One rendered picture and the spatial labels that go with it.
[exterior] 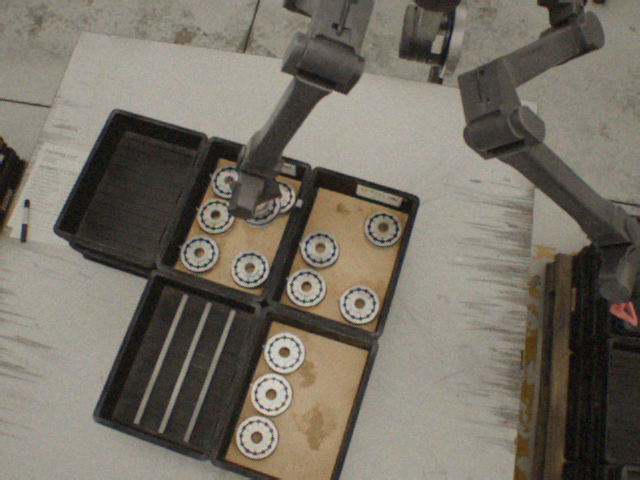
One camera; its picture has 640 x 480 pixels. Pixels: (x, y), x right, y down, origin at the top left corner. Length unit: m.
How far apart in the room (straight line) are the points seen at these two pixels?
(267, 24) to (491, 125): 2.24
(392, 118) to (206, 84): 0.62
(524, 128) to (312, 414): 0.92
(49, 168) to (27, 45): 1.37
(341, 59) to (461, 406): 1.12
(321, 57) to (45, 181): 1.32
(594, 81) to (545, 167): 2.20
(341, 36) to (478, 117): 0.25
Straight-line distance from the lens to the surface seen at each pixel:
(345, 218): 1.65
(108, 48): 2.22
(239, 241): 1.64
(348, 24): 0.88
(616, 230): 1.19
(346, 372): 1.55
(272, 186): 1.35
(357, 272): 1.60
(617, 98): 3.20
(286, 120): 1.00
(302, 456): 1.54
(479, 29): 3.18
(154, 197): 1.73
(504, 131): 0.93
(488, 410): 1.74
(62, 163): 2.03
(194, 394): 1.57
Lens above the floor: 2.37
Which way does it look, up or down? 70 degrees down
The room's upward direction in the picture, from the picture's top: 3 degrees clockwise
